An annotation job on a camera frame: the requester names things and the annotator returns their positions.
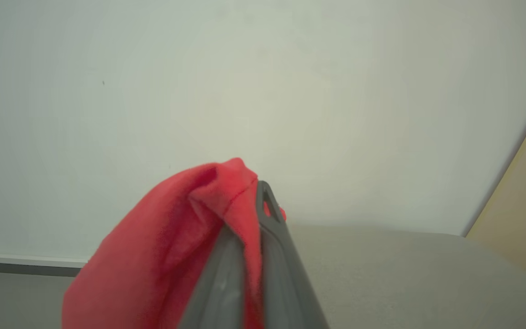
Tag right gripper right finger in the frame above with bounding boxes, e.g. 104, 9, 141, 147
255, 180, 331, 329

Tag white and black baseboard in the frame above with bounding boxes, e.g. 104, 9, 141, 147
0, 252, 89, 278

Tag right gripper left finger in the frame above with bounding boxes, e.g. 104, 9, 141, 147
178, 223, 246, 329

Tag red garment with white stripes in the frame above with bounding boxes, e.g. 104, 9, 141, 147
61, 157, 288, 329

